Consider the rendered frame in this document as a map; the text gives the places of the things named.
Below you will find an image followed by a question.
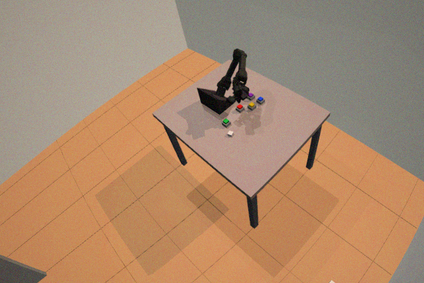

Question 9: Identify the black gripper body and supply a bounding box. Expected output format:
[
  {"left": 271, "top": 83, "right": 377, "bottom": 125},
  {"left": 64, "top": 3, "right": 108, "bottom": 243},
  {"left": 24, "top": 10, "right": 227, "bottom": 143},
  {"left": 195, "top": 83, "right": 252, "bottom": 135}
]
[{"left": 227, "top": 86, "right": 249, "bottom": 104}]

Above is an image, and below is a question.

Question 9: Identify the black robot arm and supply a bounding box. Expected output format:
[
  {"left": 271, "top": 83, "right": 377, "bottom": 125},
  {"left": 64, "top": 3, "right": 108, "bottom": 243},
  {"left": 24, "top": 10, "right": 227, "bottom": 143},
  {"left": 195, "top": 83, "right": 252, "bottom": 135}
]
[{"left": 215, "top": 48, "right": 249, "bottom": 100}]

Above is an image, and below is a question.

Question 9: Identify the green button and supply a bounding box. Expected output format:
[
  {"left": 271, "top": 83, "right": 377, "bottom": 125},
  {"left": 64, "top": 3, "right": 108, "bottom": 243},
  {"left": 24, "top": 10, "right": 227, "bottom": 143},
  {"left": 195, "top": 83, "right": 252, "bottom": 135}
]
[{"left": 221, "top": 119, "right": 231, "bottom": 128}]

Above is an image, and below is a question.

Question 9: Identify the red button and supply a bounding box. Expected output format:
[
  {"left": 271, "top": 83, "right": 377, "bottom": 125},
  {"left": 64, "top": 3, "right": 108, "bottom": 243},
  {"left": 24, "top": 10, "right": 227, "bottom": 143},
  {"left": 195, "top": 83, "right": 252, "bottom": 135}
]
[{"left": 236, "top": 104, "right": 245, "bottom": 113}]

